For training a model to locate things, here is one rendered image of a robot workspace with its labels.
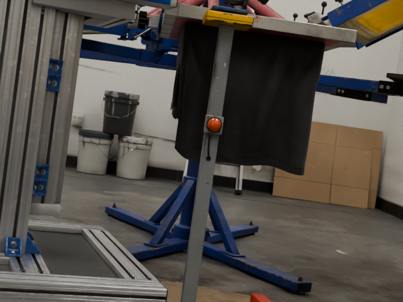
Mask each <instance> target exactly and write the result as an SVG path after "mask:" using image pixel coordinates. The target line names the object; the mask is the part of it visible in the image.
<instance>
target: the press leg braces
mask: <svg viewBox="0 0 403 302"><path fill-rule="evenodd" d="M195 183H196V181H195V180H189V179H188V180H187V182H186V184H185V185H184V187H183V186H182V184H183V182H182V183H181V184H180V185H179V186H178V188H177V189H176V190H175V191H174V193H172V194H171V196H169V198H168V199H167V200H166V201H165V203H164V204H163V205H162V206H161V207H160V208H159V209H158V210H157V211H156V212H155V214H154V215H153V216H152V217H151V218H150V219H149V220H144V221H145V222H147V223H150V224H152V225H159V228H158V229H157V231H156V233H155V234H154V236H153V237H152V239H151V241H150V242H147V243H144V244H146V245H149V246H154V247H160V246H165V245H169V244H168V243H163V241H164V240H165V238H166V237H167V234H168V233H169V231H170V230H171V228H172V226H173V224H174V223H175V221H176V219H177V218H178V216H179V215H180V213H181V211H182V209H183V208H184V206H185V205H186V203H187V201H188V200H189V198H190V196H191V194H192V193H193V191H194V188H195ZM208 213H209V216H210V219H211V221H212V225H213V228H214V229H211V230H209V231H211V232H217V233H219V234H220V236H221V238H222V242H223V243H224V246H225V250H219V251H220V252H222V253H225V254H228V255H230V256H233V257H245V255H243V254H240V253H239V251H238V248H237V246H236V243H235V240H234V238H233V235H232V233H231V231H230V228H229V225H228V223H227V221H226V218H225V216H224V214H223V211H222V208H221V206H220V204H219V202H218V199H217V197H216V195H215V192H214V190H213V187H212V190H211V195H210V203H209V211H208ZM163 219H164V220H163ZM162 220H163V221H162ZM161 221H162V222H161ZM160 222H161V223H160Z"/></svg>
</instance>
